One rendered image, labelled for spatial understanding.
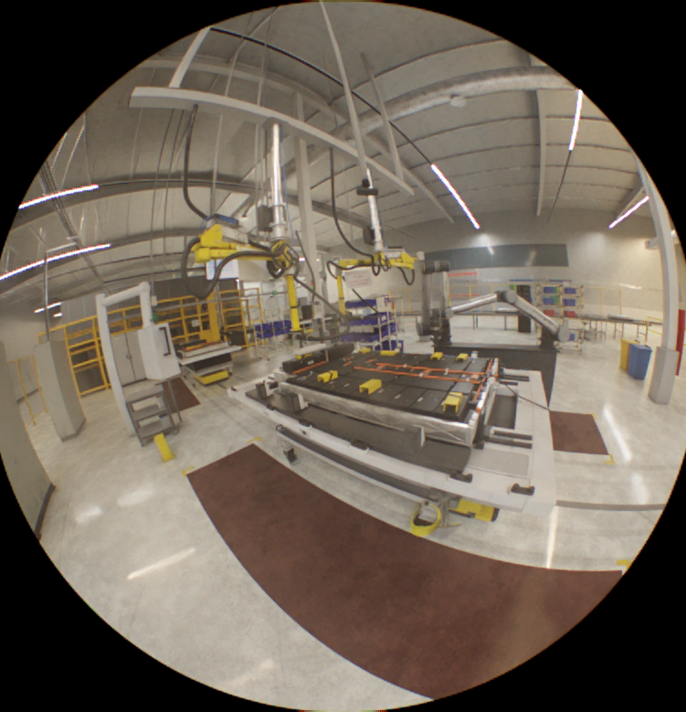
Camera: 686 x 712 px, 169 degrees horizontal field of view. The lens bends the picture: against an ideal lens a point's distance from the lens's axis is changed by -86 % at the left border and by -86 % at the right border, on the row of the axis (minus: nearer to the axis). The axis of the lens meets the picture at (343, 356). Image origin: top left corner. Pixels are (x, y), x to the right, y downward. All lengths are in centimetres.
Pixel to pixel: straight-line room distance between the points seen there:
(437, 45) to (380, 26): 194
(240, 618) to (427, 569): 120
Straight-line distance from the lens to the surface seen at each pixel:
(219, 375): 655
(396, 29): 980
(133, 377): 1035
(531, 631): 178
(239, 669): 174
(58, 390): 626
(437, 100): 850
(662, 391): 533
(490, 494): 106
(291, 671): 164
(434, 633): 161
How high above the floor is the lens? 158
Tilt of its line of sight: 13 degrees down
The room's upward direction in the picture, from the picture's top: 6 degrees counter-clockwise
